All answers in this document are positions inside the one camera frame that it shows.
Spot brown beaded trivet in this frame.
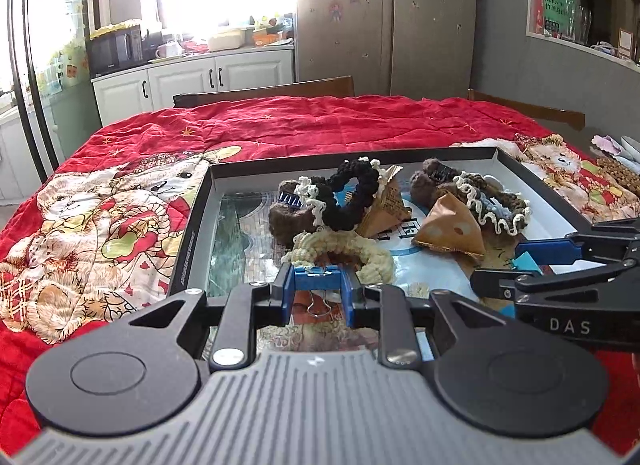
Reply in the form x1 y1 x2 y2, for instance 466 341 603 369
596 157 640 196

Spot red quilted bedspread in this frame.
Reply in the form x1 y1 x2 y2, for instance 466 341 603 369
1 95 639 454

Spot brown wooden chair back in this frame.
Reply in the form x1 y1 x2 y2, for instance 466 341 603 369
468 89 586 131
174 76 355 108

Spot white kitchen cabinet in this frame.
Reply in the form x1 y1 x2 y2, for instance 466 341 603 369
92 43 294 126

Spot brown white-trimmed scrunchie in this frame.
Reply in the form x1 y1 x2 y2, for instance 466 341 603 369
452 172 532 237

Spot black microwave oven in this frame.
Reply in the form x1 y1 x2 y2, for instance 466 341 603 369
88 24 144 78

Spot blue binder clip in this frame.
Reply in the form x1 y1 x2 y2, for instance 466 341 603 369
294 266 343 320

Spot cream knitted scrunchie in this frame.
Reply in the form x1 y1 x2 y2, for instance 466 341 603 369
281 229 395 284

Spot printed paper in tray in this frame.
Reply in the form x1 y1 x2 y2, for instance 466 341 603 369
207 184 566 354

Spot gold triangular snack packet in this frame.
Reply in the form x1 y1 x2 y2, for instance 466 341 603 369
356 165 411 239
412 193 486 259

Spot black knitted scrunchie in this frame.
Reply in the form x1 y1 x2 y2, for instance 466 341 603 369
314 158 381 232

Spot black shallow box tray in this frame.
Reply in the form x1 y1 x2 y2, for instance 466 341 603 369
169 146 590 300

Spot stainless steel refrigerator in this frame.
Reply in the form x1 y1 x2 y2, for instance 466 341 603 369
295 0 476 100

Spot brown furry hair claw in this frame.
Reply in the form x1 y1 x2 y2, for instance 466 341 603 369
409 158 463 209
268 190 317 247

